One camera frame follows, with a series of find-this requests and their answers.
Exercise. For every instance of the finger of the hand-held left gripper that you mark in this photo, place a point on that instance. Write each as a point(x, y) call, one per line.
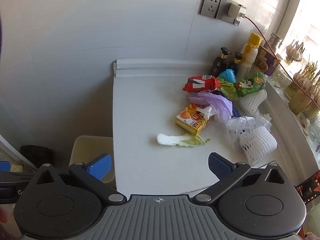
point(4, 167)

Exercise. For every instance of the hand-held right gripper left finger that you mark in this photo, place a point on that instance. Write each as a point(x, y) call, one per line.
point(100, 166)

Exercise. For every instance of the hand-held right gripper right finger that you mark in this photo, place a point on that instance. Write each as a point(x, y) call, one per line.
point(220, 166)

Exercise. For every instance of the beige plastic bin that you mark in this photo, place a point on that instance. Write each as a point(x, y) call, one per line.
point(85, 147)

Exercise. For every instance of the wide white foam fruit net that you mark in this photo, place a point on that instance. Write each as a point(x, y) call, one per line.
point(260, 142)

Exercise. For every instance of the white-stemmed cabbage leaf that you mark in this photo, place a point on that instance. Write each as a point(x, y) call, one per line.
point(170, 140)

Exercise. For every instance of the narrow white foam fruit net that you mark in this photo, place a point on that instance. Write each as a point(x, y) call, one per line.
point(251, 103)

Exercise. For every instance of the large green cabbage leaf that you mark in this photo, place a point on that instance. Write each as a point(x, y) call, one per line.
point(228, 90)

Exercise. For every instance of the person's left hand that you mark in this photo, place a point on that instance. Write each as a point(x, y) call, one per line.
point(3, 215)

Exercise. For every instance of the white rimmed container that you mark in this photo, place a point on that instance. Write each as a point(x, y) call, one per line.
point(17, 167)

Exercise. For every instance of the person's purple clothing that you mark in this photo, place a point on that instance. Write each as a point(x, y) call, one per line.
point(7, 233)

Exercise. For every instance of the clear plastic bag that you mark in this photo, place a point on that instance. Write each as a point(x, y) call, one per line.
point(237, 123)

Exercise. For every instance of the yellow orange carton box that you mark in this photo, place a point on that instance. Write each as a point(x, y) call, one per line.
point(192, 126)

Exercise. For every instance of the crumpled white wrapper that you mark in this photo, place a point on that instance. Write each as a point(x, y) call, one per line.
point(205, 112)

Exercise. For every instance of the dark blue packet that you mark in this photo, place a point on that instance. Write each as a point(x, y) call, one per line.
point(236, 112)

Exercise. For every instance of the purple plastic glove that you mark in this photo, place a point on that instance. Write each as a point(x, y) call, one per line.
point(220, 107)

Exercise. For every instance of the large red snack wrapper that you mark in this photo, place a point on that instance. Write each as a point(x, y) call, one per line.
point(197, 83)

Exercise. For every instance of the green snack packet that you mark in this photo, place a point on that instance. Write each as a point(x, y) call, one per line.
point(250, 85)

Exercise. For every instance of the dark printed packet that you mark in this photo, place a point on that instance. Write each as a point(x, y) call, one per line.
point(308, 187)

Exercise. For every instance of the blue plastic cup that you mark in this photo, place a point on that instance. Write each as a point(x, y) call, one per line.
point(228, 75)

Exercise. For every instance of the dark bottle with flat cap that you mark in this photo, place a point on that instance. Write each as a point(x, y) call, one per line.
point(220, 66)

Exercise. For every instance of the empty glass jar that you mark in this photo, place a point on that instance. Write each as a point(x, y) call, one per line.
point(315, 132)

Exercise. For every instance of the tall jar of sprouting garlic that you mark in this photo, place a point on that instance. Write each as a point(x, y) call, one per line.
point(300, 102)

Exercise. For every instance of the dark bottle with gold collar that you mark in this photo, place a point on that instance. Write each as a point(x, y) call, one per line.
point(235, 65)

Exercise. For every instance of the short jar of sprouting garlic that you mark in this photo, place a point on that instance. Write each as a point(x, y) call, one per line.
point(291, 90)

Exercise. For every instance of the printed jar of sprouting garlic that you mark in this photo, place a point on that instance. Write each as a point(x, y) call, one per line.
point(312, 110)

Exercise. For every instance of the white bottle with yellow cap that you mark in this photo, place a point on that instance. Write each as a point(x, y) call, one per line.
point(247, 57)

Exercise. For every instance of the purple instant noodle cup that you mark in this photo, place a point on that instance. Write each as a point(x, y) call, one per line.
point(267, 62)

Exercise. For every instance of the grey capped bottle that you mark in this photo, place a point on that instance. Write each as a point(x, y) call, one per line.
point(275, 41)

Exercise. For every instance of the grey wall socket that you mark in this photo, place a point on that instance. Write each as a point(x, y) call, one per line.
point(208, 5)
point(223, 13)

